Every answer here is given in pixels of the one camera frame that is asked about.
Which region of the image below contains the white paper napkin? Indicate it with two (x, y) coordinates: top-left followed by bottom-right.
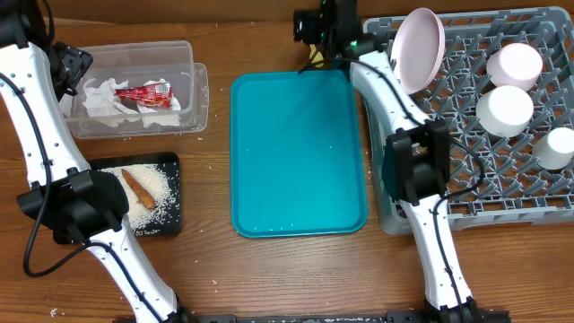
(83, 78), (136, 117)

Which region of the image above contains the red snack wrapper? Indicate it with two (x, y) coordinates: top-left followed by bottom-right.
(115, 83), (173, 108)

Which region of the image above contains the large white plate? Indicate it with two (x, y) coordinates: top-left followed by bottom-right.
(391, 7), (446, 94)

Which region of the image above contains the teal serving tray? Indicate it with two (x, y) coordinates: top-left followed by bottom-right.
(230, 70), (368, 239)

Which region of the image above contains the pile of white rice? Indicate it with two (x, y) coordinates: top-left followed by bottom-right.
(101, 163), (180, 236)

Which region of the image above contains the pink white bowl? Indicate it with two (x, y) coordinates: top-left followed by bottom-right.
(486, 43), (543, 92)

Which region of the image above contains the cream bowl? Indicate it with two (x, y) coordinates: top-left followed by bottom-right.
(475, 85), (534, 137)

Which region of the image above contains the cream cup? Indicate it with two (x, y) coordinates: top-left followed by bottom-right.
(532, 127), (573, 170)

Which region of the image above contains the yellow plastic spoon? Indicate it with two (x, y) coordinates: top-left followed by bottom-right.
(309, 44), (324, 67)

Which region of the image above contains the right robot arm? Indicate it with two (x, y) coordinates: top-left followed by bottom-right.
(293, 1), (483, 322)

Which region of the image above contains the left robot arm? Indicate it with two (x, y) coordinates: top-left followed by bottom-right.
(1, 0), (193, 322)

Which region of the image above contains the grey dishwasher rack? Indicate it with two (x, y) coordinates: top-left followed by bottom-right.
(358, 6), (574, 237)

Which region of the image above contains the clear plastic bin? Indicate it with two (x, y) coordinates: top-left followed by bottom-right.
(60, 40), (209, 139)

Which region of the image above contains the black tray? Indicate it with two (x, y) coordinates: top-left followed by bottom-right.
(90, 152), (182, 237)

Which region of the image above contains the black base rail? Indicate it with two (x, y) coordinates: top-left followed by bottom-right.
(187, 309), (512, 323)

